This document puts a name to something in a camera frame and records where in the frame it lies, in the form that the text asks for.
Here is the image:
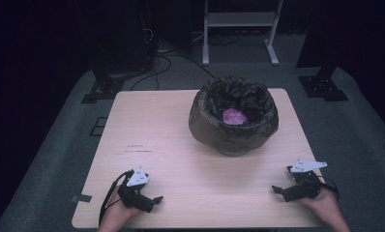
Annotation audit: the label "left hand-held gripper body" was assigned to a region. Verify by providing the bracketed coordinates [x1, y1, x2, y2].
[116, 165, 156, 214]

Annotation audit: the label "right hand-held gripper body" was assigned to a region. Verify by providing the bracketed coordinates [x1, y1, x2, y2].
[282, 159, 328, 203]

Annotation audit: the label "bin with black trash bag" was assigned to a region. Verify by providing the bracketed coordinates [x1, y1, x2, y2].
[188, 74, 280, 158]

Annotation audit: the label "person's left hand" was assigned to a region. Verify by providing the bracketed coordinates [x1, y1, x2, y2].
[97, 186, 144, 232]

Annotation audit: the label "person's right hand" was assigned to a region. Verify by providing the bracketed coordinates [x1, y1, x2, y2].
[297, 187, 352, 232]

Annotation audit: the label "grey tape piece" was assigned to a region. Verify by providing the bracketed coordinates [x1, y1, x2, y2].
[71, 193, 94, 204]

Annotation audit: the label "pink crumpled paper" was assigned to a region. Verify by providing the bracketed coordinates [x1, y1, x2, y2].
[222, 107, 249, 127]

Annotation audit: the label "black stand base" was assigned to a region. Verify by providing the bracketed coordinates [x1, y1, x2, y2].
[297, 63, 350, 102]
[80, 68, 128, 105]

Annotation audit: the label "dark equipment cabinet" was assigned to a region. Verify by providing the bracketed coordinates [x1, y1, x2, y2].
[91, 0, 158, 78]

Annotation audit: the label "white metal stand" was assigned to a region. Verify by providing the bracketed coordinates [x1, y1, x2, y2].
[201, 0, 284, 68]

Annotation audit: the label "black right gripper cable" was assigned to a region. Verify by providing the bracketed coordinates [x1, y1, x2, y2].
[316, 175, 341, 201]

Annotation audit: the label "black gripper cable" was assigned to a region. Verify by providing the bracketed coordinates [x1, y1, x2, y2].
[316, 175, 341, 201]
[98, 169, 134, 226]

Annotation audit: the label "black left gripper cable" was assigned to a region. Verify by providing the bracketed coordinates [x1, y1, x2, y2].
[98, 169, 134, 226]

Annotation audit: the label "black floor cables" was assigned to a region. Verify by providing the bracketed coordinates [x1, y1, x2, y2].
[129, 51, 217, 92]

